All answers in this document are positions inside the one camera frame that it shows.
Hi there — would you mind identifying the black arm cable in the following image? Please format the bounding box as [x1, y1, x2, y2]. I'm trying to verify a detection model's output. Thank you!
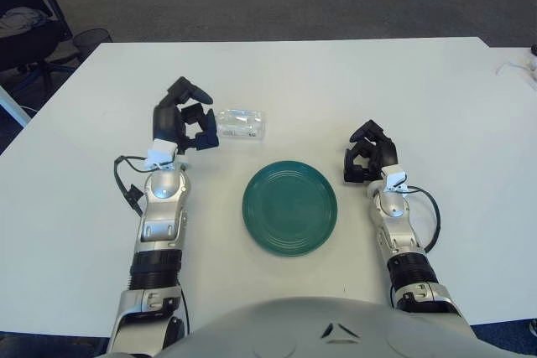
[113, 154, 154, 217]
[404, 184, 441, 250]

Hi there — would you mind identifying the white furniture panel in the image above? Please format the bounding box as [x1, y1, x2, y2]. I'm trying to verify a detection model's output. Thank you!
[0, 84, 33, 128]

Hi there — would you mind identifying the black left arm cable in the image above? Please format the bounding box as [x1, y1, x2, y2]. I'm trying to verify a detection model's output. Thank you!
[113, 154, 154, 217]

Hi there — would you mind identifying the clear plastic bottle blue cap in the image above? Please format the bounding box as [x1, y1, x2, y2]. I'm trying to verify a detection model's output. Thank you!
[216, 108, 269, 141]

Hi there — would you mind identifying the silver robot torso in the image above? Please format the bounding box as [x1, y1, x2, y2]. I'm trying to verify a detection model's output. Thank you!
[94, 295, 537, 358]

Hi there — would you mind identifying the grey cloth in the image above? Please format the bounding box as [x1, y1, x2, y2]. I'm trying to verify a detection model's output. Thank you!
[0, 8, 47, 32]

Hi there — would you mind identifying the black wire mesh wastebasket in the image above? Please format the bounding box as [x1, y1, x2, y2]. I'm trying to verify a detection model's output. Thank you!
[73, 28, 113, 61]

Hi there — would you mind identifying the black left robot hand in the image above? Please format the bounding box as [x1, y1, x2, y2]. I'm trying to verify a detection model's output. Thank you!
[151, 75, 221, 153]

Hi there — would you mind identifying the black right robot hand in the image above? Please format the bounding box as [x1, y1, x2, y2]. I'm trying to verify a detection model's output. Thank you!
[342, 119, 399, 184]

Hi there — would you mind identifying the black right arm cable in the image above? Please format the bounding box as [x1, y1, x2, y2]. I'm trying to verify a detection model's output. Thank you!
[404, 184, 441, 250]

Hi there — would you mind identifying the green round plate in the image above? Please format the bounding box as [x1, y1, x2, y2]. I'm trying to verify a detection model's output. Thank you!
[242, 160, 339, 257]

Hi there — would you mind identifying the black office chair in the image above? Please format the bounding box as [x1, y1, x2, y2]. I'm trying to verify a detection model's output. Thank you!
[0, 0, 81, 86]

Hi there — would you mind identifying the white cable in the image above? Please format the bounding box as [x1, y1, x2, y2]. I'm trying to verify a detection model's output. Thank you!
[496, 60, 537, 78]

